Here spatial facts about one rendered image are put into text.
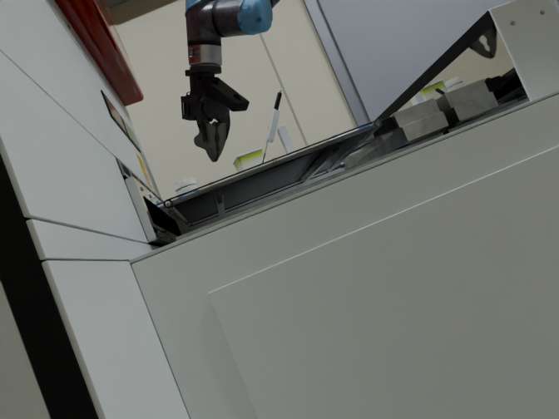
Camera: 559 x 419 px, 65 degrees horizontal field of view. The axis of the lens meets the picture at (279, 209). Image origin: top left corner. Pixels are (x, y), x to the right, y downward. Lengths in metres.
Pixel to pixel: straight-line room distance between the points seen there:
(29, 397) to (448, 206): 0.41
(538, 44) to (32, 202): 0.63
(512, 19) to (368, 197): 0.34
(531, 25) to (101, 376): 0.65
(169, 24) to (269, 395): 2.52
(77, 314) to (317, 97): 2.36
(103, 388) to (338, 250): 0.27
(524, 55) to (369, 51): 1.98
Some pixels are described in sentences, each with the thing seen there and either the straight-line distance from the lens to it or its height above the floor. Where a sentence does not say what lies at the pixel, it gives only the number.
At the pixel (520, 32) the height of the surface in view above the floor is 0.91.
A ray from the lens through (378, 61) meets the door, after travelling 2.63.
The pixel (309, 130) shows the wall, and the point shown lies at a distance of 2.52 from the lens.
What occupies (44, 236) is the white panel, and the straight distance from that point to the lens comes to 0.28.
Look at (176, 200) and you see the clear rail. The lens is 0.68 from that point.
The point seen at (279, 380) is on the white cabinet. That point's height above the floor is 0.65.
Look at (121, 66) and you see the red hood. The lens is 0.97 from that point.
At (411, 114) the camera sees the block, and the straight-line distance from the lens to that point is 0.80.
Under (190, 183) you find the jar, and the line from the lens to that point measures 1.35.
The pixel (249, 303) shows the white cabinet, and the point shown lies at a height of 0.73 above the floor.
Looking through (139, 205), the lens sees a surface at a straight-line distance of 0.64.
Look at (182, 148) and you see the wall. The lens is 2.57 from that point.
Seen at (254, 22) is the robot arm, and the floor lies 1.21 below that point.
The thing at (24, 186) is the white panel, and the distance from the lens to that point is 0.29.
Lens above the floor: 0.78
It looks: 4 degrees up
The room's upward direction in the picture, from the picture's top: 22 degrees counter-clockwise
